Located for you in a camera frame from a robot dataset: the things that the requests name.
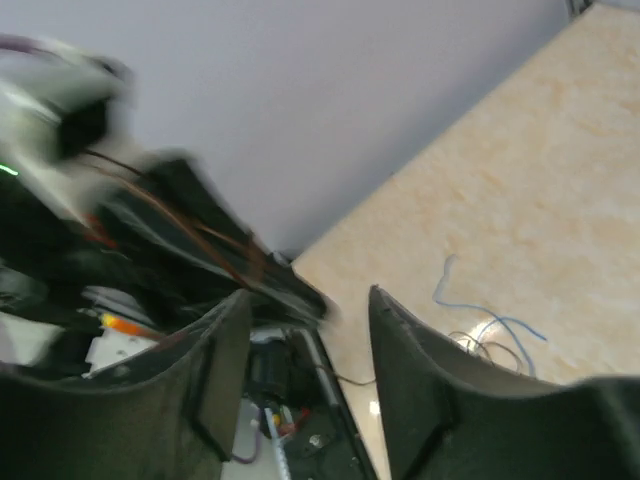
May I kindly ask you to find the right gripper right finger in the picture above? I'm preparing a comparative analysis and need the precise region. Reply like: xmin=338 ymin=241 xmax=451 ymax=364
xmin=369 ymin=287 xmax=639 ymax=479

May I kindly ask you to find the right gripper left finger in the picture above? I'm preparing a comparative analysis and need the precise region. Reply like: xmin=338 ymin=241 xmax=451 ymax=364
xmin=1 ymin=290 xmax=252 ymax=479

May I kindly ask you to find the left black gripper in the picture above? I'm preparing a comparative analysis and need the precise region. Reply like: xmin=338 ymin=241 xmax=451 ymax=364
xmin=99 ymin=154 xmax=332 ymax=325

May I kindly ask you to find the brown wire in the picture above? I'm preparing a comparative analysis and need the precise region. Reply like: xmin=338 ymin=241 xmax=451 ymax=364
xmin=79 ymin=147 xmax=271 ymax=292

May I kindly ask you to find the blue wire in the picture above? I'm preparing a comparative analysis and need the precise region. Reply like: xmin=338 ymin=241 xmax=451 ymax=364
xmin=431 ymin=253 xmax=549 ymax=377

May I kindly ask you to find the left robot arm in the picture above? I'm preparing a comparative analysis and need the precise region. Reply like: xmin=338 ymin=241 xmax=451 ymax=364
xmin=1 ymin=35 xmax=331 ymax=381

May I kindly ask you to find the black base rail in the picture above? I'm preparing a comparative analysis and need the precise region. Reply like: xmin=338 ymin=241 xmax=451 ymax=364
xmin=245 ymin=330 xmax=377 ymax=479

